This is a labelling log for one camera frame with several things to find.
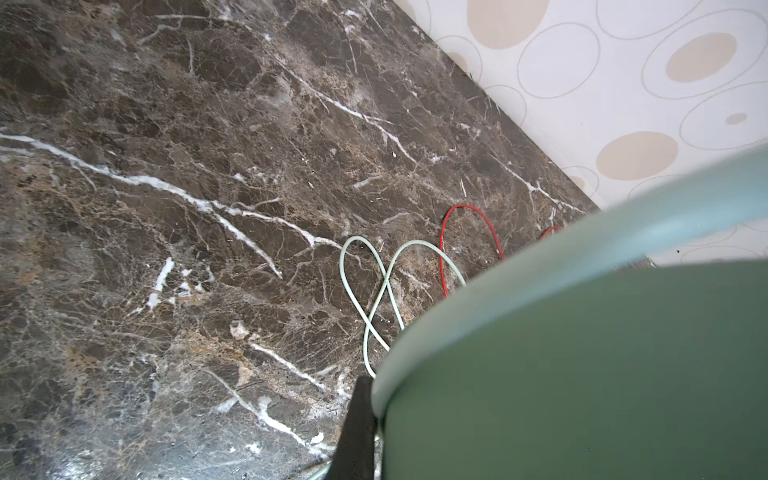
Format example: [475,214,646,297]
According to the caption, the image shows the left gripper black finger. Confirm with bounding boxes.
[324,376,377,480]

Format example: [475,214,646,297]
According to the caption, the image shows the mint green headphones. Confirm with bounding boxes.
[372,148,767,479]

